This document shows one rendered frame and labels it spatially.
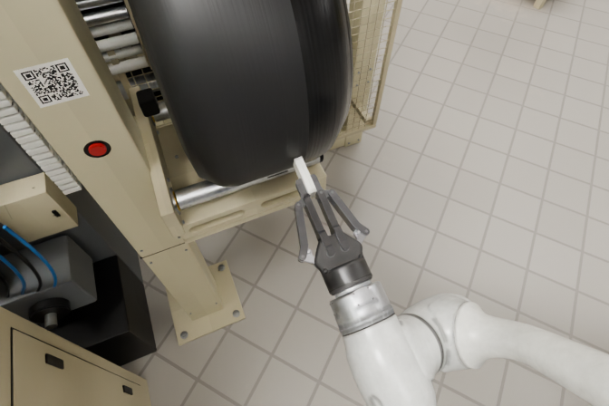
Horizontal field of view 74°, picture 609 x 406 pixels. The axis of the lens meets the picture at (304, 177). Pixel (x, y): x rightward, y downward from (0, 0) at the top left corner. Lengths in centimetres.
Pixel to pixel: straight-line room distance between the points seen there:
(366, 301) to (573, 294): 151
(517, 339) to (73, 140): 78
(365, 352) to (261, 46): 45
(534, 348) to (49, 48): 78
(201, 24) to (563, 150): 218
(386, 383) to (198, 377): 116
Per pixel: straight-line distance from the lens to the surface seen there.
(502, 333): 70
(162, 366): 175
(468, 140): 232
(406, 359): 64
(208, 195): 90
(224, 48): 55
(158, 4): 57
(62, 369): 114
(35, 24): 69
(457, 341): 71
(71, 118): 79
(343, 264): 64
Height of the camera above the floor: 165
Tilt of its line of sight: 55 degrees down
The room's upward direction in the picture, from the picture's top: straight up
